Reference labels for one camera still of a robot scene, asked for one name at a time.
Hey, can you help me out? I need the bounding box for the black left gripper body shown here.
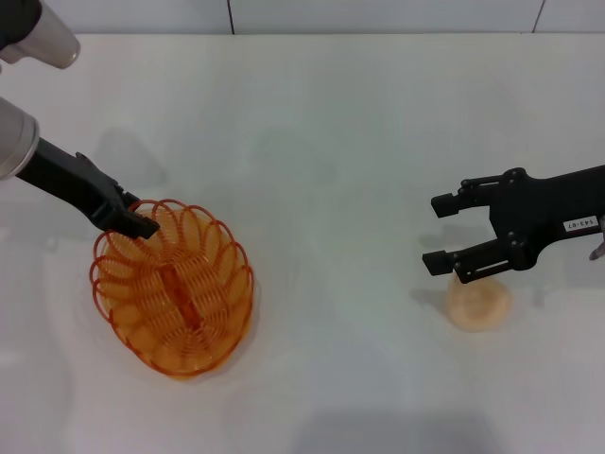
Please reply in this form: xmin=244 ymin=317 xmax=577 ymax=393
xmin=16 ymin=136 xmax=141 ymax=232

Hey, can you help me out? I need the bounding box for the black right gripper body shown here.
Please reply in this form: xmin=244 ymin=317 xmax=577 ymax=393
xmin=489 ymin=165 xmax=605 ymax=271

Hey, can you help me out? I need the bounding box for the pale round bread bun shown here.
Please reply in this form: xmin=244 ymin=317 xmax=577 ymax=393
xmin=446 ymin=278 xmax=513 ymax=334

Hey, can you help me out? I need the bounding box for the orange woven plastic basket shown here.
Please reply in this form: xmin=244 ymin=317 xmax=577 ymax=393
xmin=89 ymin=198 xmax=256 ymax=382

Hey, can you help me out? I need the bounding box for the white printed label sticker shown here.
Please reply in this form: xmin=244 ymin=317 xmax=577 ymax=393
xmin=562 ymin=216 xmax=599 ymax=233

